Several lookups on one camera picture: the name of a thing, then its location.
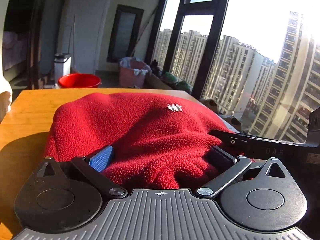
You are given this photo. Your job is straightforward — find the red fleece jacket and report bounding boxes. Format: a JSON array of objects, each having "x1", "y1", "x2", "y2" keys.
[{"x1": 44, "y1": 93, "x2": 228, "y2": 190}]

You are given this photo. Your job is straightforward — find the beige shoe on sill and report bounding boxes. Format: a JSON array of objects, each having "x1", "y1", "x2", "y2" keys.
[{"x1": 199, "y1": 98, "x2": 223, "y2": 115}]

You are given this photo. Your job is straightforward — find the green slipper pair near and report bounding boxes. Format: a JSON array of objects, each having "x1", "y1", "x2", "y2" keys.
[{"x1": 175, "y1": 80, "x2": 192, "y2": 94}]

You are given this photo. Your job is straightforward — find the red plastic bucket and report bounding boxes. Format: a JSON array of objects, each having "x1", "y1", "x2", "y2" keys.
[{"x1": 57, "y1": 73, "x2": 101, "y2": 88}]

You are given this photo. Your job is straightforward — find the green slipper far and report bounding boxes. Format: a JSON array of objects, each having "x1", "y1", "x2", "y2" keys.
[{"x1": 161, "y1": 72, "x2": 178, "y2": 85}]

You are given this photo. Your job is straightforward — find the pink laundry basket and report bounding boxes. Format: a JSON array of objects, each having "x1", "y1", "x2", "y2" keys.
[{"x1": 119, "y1": 57, "x2": 152, "y2": 88}]

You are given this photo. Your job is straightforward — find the white trash bin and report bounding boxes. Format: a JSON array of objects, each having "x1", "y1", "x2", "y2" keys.
[{"x1": 54, "y1": 53, "x2": 72, "y2": 83}]

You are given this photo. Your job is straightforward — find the pink bedding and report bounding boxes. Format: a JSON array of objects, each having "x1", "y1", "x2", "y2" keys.
[{"x1": 2, "y1": 31, "x2": 28, "y2": 70}]

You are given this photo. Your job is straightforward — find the dark framed door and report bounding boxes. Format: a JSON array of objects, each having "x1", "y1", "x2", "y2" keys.
[{"x1": 107, "y1": 4, "x2": 144, "y2": 62}]

